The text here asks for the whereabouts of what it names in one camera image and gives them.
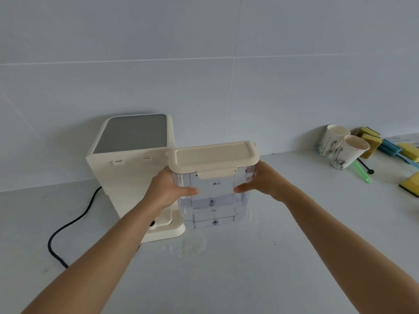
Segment green plastic brush handle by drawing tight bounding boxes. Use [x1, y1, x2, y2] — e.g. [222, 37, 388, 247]
[352, 160, 372, 184]

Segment blue handled yellow sponge brush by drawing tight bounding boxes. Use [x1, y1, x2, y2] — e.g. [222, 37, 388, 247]
[379, 138, 419, 169]

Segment clear water tank cream lid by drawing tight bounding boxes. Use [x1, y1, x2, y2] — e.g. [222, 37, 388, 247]
[168, 141, 260, 229]

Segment person's left hand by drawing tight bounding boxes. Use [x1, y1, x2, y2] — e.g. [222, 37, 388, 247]
[143, 166, 199, 214]

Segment black power cable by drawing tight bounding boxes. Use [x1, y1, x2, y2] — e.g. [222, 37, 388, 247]
[48, 186, 103, 269]

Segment yellow green scouring sponge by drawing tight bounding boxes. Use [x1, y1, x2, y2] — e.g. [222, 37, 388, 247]
[360, 133, 383, 160]
[356, 127, 381, 138]

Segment person's right forearm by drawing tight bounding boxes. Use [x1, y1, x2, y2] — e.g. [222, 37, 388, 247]
[280, 186, 419, 314]

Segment cream water dispenser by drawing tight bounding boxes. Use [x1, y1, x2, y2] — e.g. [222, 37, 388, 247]
[85, 114, 186, 244]

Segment person's right hand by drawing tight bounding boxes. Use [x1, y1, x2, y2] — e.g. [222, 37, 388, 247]
[234, 160, 290, 204]

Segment white printed paper cup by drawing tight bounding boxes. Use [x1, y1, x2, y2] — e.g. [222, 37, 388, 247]
[318, 124, 351, 158]
[330, 135, 371, 171]

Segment person's left forearm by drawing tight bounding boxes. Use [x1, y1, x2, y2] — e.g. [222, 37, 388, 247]
[20, 202, 161, 314]

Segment yellow black sponge block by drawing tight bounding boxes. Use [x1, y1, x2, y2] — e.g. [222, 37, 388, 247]
[398, 172, 419, 198]

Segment black thin stirrer stick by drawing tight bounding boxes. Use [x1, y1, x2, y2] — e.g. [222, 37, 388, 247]
[357, 158, 375, 176]

